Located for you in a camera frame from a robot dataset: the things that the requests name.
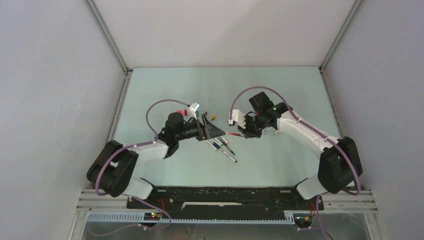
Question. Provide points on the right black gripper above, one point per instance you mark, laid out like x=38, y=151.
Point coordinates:
x=247, y=132

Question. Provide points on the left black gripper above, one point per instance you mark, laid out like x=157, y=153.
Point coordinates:
x=204, y=133

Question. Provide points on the grey capped marker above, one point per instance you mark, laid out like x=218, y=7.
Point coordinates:
x=212, y=145

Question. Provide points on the red gel pen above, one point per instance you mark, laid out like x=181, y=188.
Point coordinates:
x=235, y=134

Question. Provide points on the green gel pen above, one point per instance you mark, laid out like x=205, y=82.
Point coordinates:
x=230, y=150

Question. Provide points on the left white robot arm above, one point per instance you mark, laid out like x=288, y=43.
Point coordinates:
x=113, y=171

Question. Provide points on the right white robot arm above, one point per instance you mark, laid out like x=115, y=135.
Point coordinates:
x=339, y=160

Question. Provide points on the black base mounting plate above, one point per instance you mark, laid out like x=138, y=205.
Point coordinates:
x=238, y=203

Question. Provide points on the grey cable duct rail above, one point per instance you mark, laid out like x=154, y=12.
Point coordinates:
x=154, y=217

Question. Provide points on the right aluminium frame post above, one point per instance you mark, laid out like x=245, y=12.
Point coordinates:
x=355, y=8

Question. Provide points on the aluminium frame post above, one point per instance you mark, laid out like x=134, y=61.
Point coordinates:
x=95, y=12
x=355, y=8

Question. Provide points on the left aluminium frame post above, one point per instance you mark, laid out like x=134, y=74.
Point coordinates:
x=95, y=12

